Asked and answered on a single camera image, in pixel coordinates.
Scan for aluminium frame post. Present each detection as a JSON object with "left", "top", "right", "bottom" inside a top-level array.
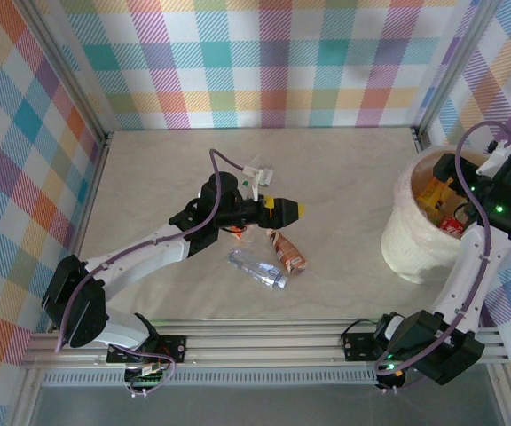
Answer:
[
  {"left": 413, "top": 0, "right": 503, "bottom": 143},
  {"left": 18, "top": 0, "right": 117, "bottom": 146}
]

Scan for aluminium side rail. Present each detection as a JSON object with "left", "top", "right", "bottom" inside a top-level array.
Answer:
[
  {"left": 410, "top": 126, "right": 434, "bottom": 156},
  {"left": 22, "top": 132, "right": 114, "bottom": 369}
]

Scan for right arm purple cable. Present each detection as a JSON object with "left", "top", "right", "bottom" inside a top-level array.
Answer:
[{"left": 373, "top": 120, "right": 511, "bottom": 395}]

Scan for right controller circuit board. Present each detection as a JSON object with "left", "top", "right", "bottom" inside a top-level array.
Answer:
[{"left": 378, "top": 361, "right": 405, "bottom": 383}]

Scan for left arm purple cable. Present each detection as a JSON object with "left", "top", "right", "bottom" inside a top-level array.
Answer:
[{"left": 54, "top": 148, "right": 250, "bottom": 354}]

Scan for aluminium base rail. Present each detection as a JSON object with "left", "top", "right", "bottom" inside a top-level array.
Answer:
[{"left": 23, "top": 327, "right": 509, "bottom": 369}]

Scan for grey slotted cable duct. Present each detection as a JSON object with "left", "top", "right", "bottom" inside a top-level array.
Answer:
[{"left": 42, "top": 370, "right": 381, "bottom": 387}]

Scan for cream ribbed bin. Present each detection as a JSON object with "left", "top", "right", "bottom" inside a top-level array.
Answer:
[{"left": 380, "top": 148, "right": 511, "bottom": 285}]

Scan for orange snack packet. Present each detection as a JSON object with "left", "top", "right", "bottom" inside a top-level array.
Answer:
[{"left": 231, "top": 225, "right": 259, "bottom": 246}]

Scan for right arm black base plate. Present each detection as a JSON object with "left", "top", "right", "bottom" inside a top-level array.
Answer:
[{"left": 342, "top": 330, "right": 389, "bottom": 361}]

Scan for controller circuit board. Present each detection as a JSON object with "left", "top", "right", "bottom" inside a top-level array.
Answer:
[
  {"left": 378, "top": 361, "right": 405, "bottom": 383},
  {"left": 124, "top": 361, "right": 172, "bottom": 391}
]

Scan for small red box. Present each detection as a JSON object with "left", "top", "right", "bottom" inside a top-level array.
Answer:
[{"left": 439, "top": 215, "right": 466, "bottom": 234}]

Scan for left controller circuit board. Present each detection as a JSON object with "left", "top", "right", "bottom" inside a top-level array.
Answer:
[{"left": 124, "top": 361, "right": 172, "bottom": 391}]

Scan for clear water bottle blue label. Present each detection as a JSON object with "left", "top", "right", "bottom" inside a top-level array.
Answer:
[{"left": 227, "top": 248, "right": 290, "bottom": 290}]

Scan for yellow label orange juice bottle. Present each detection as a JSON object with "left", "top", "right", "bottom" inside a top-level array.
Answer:
[{"left": 416, "top": 178, "right": 455, "bottom": 212}]

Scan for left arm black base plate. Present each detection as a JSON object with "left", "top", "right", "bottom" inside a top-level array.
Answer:
[{"left": 106, "top": 335, "right": 188, "bottom": 363}]

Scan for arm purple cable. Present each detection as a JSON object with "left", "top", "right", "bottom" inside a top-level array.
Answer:
[
  {"left": 54, "top": 148, "right": 250, "bottom": 354},
  {"left": 373, "top": 120, "right": 511, "bottom": 395}
]

